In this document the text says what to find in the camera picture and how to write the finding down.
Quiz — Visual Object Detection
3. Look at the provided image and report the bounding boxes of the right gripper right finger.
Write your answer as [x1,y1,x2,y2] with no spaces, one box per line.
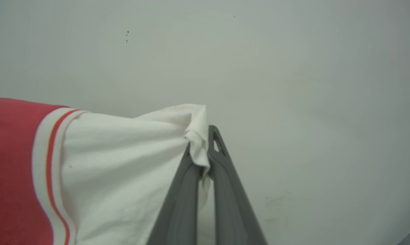
[208,125,267,245]

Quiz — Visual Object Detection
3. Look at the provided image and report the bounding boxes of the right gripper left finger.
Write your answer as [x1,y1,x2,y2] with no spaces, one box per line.
[147,141,205,245]

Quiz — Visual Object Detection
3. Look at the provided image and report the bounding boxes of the red Bulls basketball jersey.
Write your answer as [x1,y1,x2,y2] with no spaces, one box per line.
[0,93,213,245]

